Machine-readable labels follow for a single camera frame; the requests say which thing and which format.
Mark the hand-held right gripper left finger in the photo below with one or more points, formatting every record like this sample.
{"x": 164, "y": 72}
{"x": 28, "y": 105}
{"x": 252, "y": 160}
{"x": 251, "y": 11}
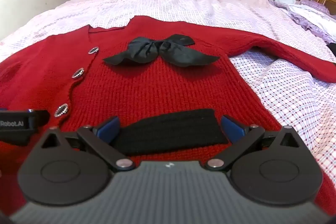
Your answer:
{"x": 109, "y": 127}

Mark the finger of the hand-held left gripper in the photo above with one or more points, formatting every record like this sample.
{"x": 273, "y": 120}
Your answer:
{"x": 42, "y": 117}

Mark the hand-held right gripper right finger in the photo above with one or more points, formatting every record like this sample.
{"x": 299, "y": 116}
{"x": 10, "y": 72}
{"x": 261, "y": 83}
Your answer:
{"x": 231, "y": 128}

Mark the red knit cardigan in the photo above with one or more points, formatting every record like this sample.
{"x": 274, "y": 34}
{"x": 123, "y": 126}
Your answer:
{"x": 157, "y": 82}

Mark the pile of purple white clothes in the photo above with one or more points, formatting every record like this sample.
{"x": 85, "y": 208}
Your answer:
{"x": 307, "y": 10}

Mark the black cloth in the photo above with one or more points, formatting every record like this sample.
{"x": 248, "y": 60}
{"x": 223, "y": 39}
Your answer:
{"x": 332, "y": 49}

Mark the pink checked bedsheet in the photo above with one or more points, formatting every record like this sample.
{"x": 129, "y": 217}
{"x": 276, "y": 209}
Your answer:
{"x": 183, "y": 3}

